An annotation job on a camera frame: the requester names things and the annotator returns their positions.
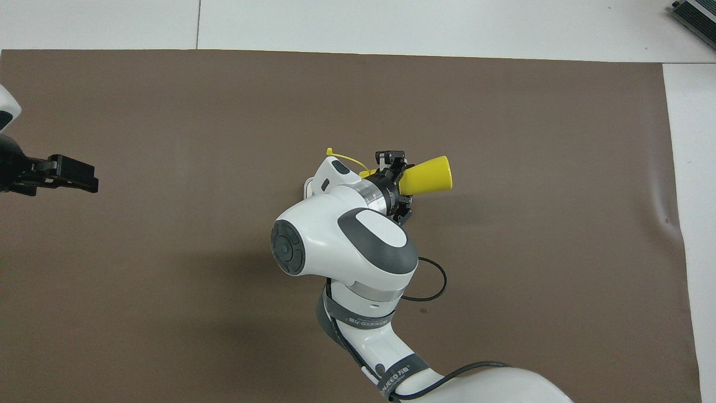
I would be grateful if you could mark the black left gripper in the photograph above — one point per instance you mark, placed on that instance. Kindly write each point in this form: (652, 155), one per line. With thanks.
(11, 165)

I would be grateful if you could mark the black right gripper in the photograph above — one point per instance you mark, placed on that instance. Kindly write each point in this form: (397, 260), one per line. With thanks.
(394, 187)

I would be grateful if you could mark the yellow squeeze bottle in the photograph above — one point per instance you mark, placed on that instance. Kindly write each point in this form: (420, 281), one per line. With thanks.
(428, 176)

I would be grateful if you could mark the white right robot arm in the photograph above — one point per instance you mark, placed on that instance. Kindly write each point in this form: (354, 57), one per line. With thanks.
(335, 235)

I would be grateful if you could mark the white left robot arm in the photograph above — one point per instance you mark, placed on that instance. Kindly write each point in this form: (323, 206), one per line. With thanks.
(6, 106)

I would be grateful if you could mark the silver digital kitchen scale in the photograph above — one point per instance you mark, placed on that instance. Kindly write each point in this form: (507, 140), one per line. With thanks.
(308, 187)

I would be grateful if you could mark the brown paper table mat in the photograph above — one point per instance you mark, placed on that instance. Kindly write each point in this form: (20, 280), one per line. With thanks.
(168, 313)

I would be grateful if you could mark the silver ribbed metal device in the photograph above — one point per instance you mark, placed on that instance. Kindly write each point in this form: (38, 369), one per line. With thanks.
(696, 19)

